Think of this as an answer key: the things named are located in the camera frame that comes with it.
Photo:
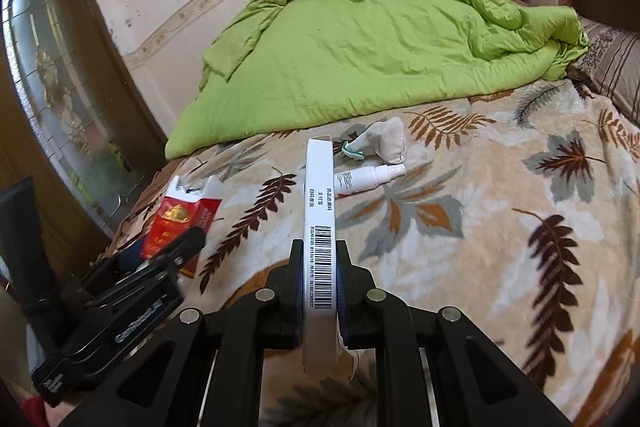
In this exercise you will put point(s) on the white spray bottle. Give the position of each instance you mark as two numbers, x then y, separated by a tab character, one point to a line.
360	179

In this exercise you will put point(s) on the striped brown pillow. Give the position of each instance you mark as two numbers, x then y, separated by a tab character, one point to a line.
615	62

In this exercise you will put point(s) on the green white plastic piece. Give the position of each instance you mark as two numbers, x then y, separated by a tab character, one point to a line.
352	151

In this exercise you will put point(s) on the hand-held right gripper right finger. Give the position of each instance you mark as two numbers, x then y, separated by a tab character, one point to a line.
343	292

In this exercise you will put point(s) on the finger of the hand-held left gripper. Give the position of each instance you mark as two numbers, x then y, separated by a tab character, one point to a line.
182	244
132	257

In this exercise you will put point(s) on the red plastic bag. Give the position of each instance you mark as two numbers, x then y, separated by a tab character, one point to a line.
175	217

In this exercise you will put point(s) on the wooden door with glass panel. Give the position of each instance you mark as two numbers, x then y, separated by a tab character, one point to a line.
55	97

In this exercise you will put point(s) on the crumpled beige tissue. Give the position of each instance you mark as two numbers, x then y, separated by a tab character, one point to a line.
390	139

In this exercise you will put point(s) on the long white barcode box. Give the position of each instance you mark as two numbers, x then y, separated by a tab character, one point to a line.
320	217

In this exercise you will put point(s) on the green quilt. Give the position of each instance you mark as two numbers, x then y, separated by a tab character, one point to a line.
360	57

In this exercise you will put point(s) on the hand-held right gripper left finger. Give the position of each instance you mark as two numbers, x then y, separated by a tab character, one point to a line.
294	287

